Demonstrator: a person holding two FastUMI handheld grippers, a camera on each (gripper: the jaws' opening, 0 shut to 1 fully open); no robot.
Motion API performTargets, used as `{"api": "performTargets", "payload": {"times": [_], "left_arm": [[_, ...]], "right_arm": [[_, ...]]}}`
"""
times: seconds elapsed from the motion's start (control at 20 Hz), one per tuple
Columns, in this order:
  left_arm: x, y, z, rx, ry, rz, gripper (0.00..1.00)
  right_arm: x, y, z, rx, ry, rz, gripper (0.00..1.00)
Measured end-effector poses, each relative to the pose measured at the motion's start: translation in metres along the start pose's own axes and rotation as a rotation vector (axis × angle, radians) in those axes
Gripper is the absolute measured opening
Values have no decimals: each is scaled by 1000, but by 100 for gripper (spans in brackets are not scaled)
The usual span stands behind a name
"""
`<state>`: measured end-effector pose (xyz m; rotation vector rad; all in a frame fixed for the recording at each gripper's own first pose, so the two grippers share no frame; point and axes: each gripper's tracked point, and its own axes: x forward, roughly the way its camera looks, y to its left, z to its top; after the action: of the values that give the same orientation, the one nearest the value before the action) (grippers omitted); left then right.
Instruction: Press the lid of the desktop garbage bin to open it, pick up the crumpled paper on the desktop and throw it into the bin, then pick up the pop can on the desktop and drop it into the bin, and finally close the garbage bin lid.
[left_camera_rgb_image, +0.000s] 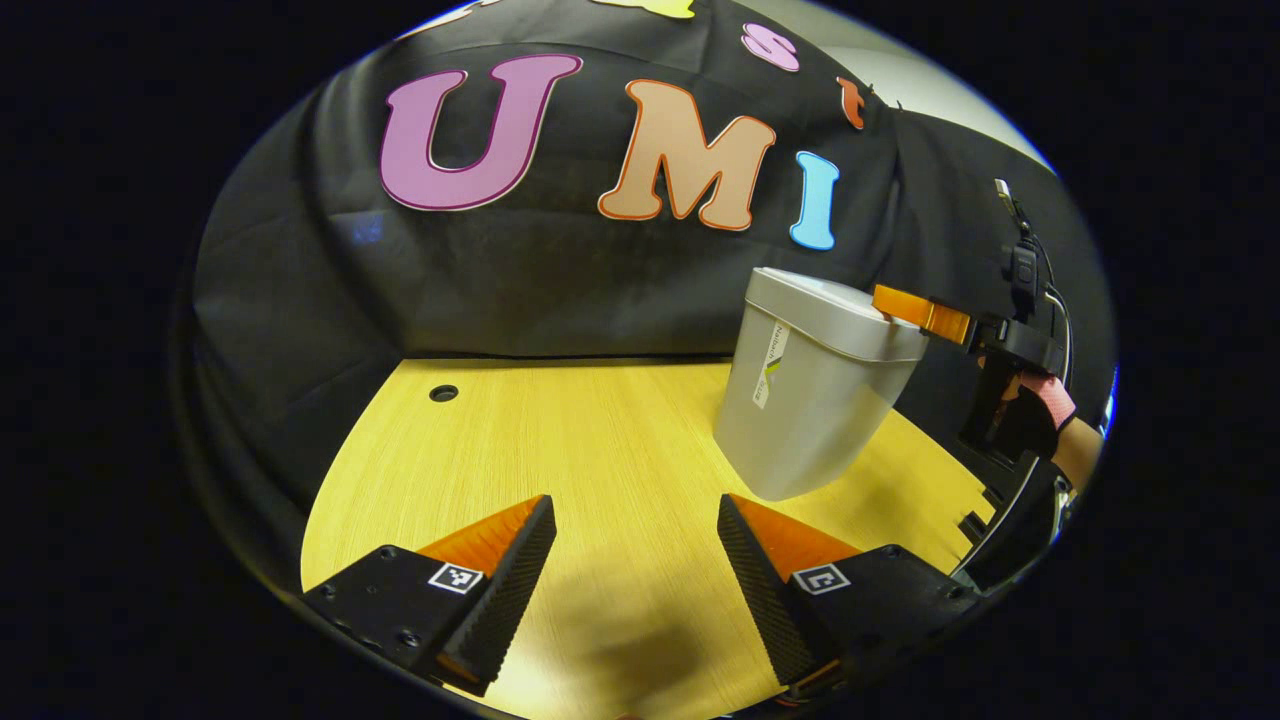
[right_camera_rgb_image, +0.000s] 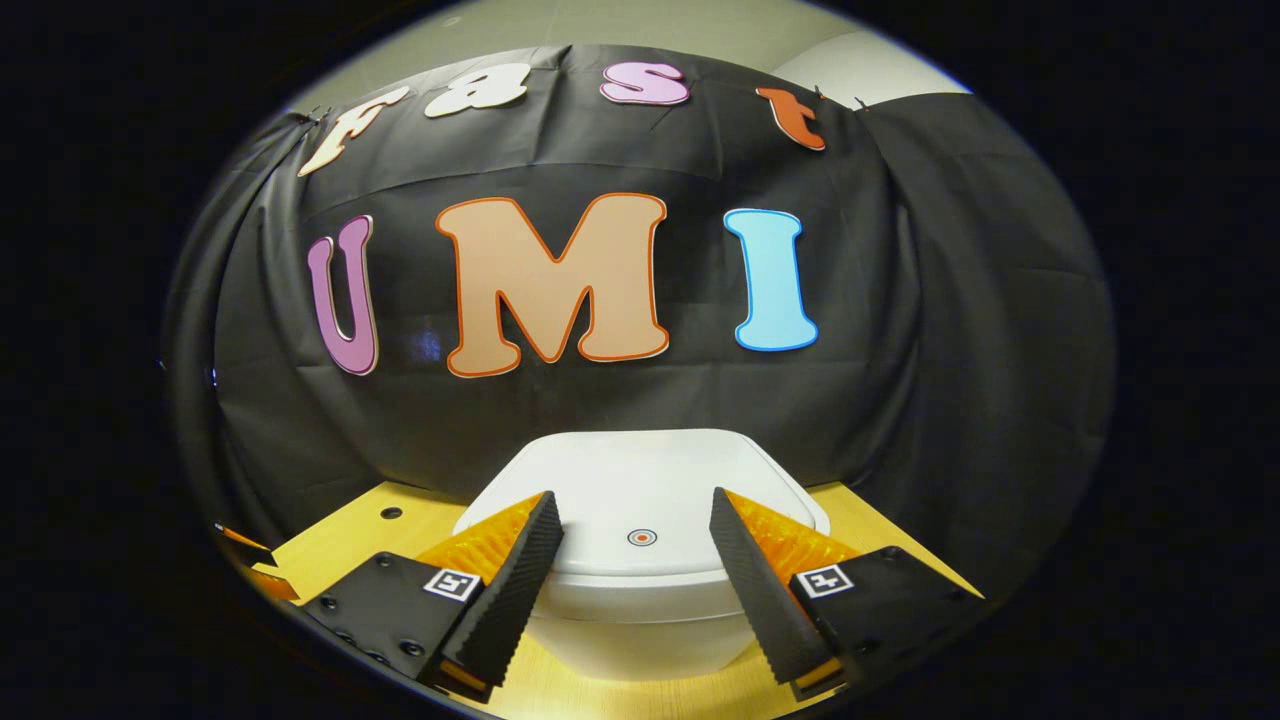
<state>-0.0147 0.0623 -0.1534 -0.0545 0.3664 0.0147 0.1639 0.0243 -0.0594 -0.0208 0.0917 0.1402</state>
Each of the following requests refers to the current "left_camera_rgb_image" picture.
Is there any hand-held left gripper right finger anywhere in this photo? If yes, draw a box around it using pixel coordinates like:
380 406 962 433
716 493 986 701

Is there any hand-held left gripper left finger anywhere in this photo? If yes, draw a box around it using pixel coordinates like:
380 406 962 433
300 495 558 699

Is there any white desktop garbage bin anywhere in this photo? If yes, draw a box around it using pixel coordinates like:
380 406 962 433
714 267 931 503

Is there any wooden desktop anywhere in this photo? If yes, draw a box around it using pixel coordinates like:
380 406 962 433
300 357 998 720

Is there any black backdrop cloth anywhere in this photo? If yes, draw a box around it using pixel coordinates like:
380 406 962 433
190 0 1116 561

